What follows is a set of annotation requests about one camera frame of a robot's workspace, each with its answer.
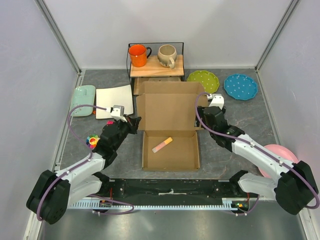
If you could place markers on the green dotted plate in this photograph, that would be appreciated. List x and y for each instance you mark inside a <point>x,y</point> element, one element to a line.
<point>209,80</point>

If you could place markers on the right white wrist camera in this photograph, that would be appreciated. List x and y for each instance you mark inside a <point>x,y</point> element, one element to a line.
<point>216,100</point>

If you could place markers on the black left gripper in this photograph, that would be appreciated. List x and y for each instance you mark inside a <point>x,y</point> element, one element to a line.
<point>132,123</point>

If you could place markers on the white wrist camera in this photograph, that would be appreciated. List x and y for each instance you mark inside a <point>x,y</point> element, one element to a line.
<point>117,113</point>
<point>216,100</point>

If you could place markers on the brown cardboard box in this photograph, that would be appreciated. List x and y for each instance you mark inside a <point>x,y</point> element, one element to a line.
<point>167,109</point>

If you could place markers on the black wire wooden shelf rack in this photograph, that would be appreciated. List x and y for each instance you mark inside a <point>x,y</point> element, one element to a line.
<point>153,68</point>

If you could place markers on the mint divided tray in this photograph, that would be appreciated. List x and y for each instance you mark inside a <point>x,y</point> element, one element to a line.
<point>83,95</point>

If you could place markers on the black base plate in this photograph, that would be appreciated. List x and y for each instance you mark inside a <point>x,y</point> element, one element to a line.
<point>168,192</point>

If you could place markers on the white square plate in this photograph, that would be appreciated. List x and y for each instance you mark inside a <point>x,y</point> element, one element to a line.
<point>108,97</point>

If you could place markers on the rainbow flower plush toy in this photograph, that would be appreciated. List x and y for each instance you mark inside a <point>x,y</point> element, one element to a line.
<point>92,141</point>

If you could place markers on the pink round plate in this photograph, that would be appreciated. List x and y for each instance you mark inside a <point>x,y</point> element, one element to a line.
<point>282,152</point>

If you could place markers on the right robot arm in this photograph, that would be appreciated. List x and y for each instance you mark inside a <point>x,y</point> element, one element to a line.
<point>291,185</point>

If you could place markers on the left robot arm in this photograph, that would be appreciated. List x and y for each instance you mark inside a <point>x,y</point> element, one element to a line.
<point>54,192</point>

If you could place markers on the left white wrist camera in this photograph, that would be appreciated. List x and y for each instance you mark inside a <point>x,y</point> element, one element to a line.
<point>117,113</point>

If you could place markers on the orange mug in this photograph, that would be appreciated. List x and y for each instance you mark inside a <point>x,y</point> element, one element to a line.
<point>139,54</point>

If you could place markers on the blue dotted plate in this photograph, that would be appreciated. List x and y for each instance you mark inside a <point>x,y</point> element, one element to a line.
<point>240,87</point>

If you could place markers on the beige ceramic mug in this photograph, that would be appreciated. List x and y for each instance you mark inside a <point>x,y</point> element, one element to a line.
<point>167,56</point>

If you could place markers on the orange pink eraser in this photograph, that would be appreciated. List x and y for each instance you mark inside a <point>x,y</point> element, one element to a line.
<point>162,145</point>

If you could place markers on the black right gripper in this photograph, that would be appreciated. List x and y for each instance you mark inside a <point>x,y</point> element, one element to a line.
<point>200,111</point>

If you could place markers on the grey slotted cable duct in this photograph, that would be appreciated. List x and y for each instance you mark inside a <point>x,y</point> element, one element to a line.
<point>96,204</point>

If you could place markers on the beige leaf pattern plate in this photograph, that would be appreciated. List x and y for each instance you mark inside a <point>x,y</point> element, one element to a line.
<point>164,79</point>

